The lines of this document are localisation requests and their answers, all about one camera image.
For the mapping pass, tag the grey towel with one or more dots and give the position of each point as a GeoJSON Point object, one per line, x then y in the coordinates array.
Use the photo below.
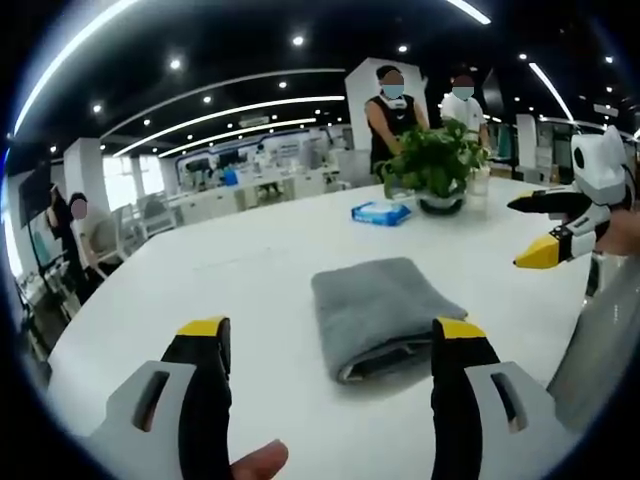
{"type": "Point", "coordinates": [382, 315]}

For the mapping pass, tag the person's right hand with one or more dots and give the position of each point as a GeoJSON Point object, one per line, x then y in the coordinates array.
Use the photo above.
{"type": "Point", "coordinates": [620, 230]}

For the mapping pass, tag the person's left hand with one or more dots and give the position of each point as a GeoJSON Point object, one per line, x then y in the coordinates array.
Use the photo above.
{"type": "Point", "coordinates": [257, 460]}

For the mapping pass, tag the clear glass cup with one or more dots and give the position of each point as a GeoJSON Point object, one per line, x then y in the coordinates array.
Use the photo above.
{"type": "Point", "coordinates": [478, 186]}

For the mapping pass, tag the person's grey clothing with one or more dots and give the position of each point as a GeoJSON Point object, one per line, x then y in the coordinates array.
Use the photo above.
{"type": "Point", "coordinates": [597, 345]}

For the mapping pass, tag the green potted plant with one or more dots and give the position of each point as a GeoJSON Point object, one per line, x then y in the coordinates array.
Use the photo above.
{"type": "Point", "coordinates": [434, 167]}

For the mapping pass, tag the blue wet wipes pack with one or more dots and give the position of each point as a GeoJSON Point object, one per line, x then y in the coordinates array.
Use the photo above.
{"type": "Point", "coordinates": [381, 213]}

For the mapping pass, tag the black monitor screen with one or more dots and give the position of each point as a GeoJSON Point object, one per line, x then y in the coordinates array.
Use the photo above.
{"type": "Point", "coordinates": [35, 192]}

